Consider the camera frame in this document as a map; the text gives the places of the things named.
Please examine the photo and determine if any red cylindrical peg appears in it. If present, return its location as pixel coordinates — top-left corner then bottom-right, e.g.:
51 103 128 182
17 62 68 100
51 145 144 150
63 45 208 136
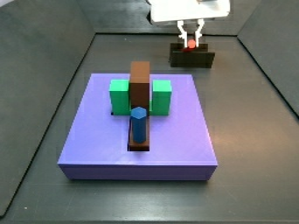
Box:
182 39 196 52

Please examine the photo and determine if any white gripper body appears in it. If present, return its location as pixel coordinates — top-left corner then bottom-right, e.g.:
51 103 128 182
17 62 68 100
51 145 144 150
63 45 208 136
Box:
147 0 230 23

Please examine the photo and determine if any left green block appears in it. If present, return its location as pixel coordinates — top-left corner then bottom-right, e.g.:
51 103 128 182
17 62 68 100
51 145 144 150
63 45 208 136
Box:
108 80 130 116

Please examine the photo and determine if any blue hexagonal peg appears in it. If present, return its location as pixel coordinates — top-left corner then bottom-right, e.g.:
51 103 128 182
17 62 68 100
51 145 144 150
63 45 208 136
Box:
131 107 147 144

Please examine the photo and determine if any brown L-shaped block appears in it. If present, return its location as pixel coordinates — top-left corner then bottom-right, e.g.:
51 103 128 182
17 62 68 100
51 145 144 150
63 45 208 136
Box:
128 61 150 151

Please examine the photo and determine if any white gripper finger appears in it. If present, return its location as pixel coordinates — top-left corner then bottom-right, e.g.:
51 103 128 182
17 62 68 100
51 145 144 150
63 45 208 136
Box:
176 20 188 48
195 18 204 47

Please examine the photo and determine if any right green block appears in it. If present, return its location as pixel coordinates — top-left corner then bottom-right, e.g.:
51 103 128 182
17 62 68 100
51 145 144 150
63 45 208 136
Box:
152 80 172 116

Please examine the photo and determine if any purple base board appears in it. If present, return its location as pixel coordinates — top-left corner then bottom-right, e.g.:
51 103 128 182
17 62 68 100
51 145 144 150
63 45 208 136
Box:
59 73 218 180

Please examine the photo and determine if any green block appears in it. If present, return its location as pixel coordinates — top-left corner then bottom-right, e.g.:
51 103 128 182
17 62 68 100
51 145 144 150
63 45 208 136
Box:
108 80 130 116
152 80 172 116

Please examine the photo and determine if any black peg holder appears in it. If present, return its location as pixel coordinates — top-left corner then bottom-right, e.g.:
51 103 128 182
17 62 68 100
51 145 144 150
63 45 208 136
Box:
170 43 215 68

